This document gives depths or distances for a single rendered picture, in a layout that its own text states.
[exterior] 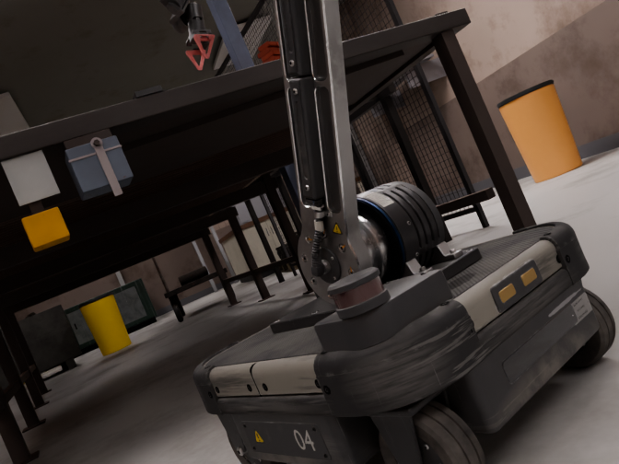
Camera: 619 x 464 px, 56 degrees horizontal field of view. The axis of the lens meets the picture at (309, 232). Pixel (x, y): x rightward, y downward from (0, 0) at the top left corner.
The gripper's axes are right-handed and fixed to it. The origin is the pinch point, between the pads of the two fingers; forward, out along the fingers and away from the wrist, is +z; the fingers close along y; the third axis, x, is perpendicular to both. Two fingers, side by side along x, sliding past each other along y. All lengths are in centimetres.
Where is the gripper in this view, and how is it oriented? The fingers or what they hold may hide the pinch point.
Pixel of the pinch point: (203, 62)
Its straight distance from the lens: 206.4
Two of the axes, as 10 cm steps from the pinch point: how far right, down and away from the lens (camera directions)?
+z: 1.9, 9.8, -0.7
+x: 8.9, -1.4, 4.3
